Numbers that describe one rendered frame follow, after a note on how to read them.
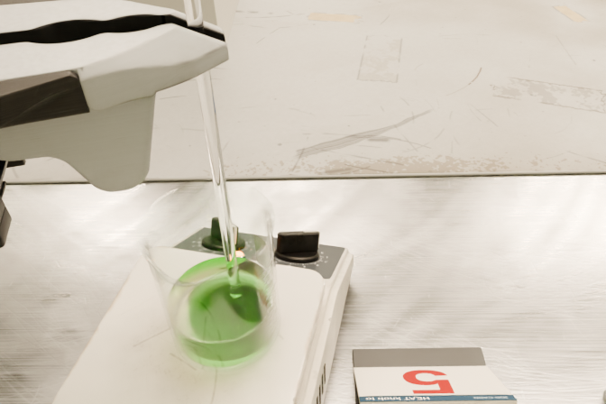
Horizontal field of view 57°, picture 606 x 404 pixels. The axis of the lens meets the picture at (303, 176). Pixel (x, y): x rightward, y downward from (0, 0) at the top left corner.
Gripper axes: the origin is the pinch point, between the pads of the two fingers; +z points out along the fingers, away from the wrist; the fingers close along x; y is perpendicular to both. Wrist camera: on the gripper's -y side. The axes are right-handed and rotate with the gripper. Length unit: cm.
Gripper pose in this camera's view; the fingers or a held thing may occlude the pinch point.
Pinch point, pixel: (188, 29)
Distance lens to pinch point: 21.5
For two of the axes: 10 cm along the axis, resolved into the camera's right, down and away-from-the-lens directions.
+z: 9.8, -1.6, 1.5
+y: 0.3, 7.6, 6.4
